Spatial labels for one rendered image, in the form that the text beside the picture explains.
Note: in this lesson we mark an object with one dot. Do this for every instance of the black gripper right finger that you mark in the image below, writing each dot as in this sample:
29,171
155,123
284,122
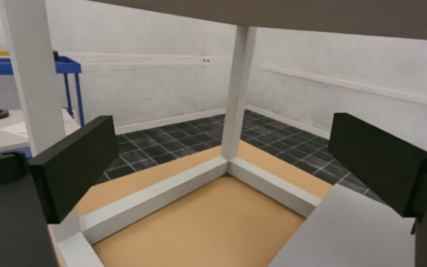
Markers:
394,169

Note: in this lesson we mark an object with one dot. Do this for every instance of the white server rack frame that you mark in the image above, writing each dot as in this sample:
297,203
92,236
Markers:
345,229

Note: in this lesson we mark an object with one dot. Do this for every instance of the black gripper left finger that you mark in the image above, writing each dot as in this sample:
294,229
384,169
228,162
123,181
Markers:
44,190

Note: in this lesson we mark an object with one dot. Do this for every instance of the tan flat board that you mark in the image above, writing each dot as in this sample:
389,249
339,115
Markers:
224,223

